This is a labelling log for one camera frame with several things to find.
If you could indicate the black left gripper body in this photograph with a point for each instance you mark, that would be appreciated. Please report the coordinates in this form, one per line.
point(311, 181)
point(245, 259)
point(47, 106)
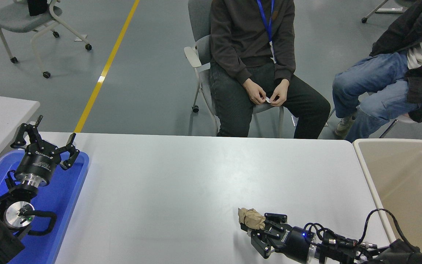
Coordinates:
point(37, 161)

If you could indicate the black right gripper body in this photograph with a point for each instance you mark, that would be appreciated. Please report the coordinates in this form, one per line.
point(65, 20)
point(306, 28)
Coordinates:
point(295, 244)

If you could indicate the tan paper ball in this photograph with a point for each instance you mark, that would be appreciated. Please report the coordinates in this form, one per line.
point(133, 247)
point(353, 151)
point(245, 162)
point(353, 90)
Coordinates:
point(251, 218)

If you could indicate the person's left hand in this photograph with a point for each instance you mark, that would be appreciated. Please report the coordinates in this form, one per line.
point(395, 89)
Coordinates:
point(280, 93)

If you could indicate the person's right hand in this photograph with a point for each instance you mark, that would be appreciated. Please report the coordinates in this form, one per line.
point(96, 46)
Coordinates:
point(256, 92)

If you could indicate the blue plastic tray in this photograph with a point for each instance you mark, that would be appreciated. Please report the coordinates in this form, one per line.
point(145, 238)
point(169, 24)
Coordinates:
point(60, 194)

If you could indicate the large beige plastic bin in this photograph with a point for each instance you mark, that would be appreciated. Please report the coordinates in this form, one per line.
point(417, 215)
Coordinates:
point(398, 176)

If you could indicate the black bag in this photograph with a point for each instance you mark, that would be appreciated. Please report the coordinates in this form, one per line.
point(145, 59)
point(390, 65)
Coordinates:
point(37, 7)

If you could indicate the white seat metal chair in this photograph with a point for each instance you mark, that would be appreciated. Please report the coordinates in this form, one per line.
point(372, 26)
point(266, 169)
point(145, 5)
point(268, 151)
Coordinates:
point(407, 118)

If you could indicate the seated person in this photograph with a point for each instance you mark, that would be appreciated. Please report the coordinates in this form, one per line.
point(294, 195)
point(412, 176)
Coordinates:
point(376, 80)
point(236, 36)

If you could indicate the grey chair with white armrest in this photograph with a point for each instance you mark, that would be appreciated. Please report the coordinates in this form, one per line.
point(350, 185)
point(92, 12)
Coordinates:
point(200, 14)

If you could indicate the grey chair on castors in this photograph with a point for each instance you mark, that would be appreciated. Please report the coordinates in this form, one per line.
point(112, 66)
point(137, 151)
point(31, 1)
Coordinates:
point(388, 10)

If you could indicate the grey chair with cream frame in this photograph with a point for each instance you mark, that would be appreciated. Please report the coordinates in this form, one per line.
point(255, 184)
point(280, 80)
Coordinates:
point(17, 16)

